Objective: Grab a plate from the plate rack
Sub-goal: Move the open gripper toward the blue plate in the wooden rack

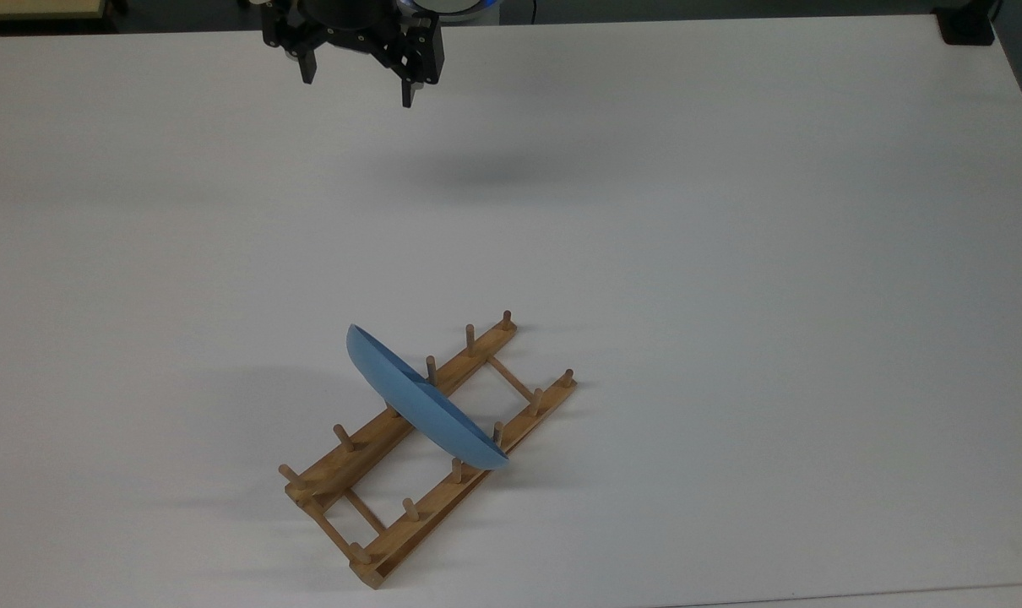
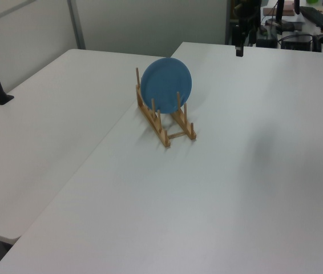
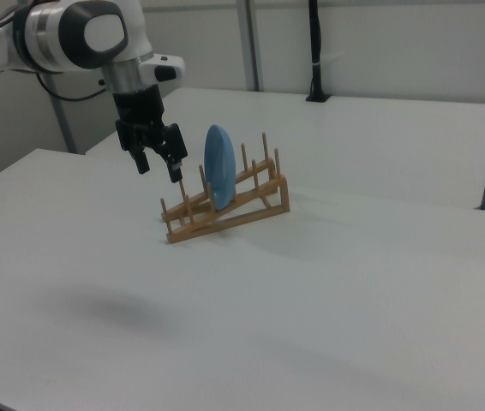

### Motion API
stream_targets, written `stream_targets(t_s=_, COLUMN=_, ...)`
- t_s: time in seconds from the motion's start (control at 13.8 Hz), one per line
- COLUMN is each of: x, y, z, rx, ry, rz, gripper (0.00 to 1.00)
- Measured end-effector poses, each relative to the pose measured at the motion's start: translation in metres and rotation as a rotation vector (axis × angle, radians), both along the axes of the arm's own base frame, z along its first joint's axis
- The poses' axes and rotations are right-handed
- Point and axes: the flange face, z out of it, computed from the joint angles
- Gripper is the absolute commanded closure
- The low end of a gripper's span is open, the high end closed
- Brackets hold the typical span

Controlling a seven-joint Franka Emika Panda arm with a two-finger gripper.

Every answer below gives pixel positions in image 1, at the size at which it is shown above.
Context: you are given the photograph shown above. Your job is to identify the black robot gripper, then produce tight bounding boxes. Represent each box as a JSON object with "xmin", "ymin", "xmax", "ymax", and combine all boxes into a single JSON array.
[{"xmin": 261, "ymin": 0, "xmax": 445, "ymax": 109}]

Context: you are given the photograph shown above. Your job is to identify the blue round plate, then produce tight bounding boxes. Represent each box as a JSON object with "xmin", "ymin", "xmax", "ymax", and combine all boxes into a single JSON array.
[{"xmin": 345, "ymin": 323, "xmax": 509, "ymax": 472}]

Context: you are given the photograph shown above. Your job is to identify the wooden plate rack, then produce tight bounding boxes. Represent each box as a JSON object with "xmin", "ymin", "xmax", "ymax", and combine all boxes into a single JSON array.
[{"xmin": 278, "ymin": 310, "xmax": 579, "ymax": 590}]

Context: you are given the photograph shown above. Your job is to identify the light wooden board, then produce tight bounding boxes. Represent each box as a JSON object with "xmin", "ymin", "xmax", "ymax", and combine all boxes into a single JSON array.
[{"xmin": 0, "ymin": 0, "xmax": 108, "ymax": 21}]

